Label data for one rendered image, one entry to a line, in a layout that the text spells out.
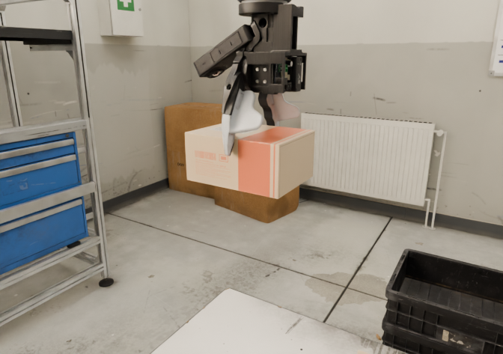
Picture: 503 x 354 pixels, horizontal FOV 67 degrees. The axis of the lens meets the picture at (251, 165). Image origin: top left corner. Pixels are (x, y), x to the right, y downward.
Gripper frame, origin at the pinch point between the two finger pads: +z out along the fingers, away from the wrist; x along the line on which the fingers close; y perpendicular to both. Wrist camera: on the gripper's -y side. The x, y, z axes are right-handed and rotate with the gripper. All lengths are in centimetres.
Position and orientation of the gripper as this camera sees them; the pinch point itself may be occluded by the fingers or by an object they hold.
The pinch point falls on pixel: (250, 145)
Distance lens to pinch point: 59.1
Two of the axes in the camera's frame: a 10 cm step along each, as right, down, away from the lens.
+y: 8.5, 1.5, -5.0
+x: 5.2, -2.3, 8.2
